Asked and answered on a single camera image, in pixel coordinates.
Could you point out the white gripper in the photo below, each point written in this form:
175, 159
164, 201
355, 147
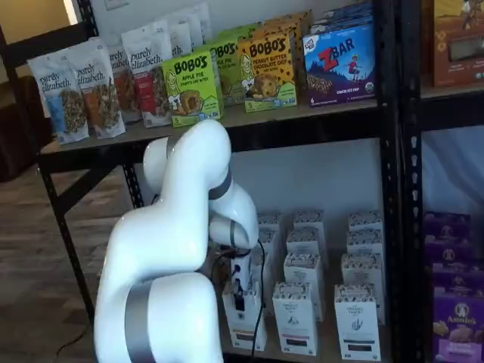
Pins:
242, 272

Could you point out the white box yellow strip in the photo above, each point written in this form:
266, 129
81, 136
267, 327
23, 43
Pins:
269, 240
246, 325
269, 221
264, 298

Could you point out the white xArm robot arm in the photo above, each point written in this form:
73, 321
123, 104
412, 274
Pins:
159, 246

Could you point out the white box pink strip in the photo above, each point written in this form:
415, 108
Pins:
302, 266
295, 321
308, 219
306, 240

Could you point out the white box green strip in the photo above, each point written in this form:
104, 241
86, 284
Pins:
364, 221
355, 325
363, 242
361, 268

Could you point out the purple Annie's box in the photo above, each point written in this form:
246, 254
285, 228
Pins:
448, 227
459, 329
459, 276
450, 253

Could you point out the green Bobo's apple pie box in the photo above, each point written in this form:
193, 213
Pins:
238, 32
191, 90
228, 75

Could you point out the yellow Bobo's peanut butter box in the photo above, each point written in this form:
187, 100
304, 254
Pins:
298, 17
266, 72
283, 28

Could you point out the blue purple Z Bar box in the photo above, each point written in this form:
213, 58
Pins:
342, 17
338, 68

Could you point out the orange snack box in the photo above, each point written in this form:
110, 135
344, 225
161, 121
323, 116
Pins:
457, 41

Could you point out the red label granola bag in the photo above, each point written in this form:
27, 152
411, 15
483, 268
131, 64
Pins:
149, 75

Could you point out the orange label granola bag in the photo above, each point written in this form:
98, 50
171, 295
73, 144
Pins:
100, 94
125, 87

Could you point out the translucent plastic sheet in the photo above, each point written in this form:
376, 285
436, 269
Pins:
453, 170

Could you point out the white granola bag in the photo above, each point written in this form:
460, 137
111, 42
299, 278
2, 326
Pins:
179, 38
199, 24

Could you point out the blue label granola bag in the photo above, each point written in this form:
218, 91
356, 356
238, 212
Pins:
56, 102

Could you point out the dark brown sofa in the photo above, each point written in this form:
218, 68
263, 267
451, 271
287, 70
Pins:
19, 132

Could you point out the white wall plate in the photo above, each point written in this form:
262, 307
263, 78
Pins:
117, 4

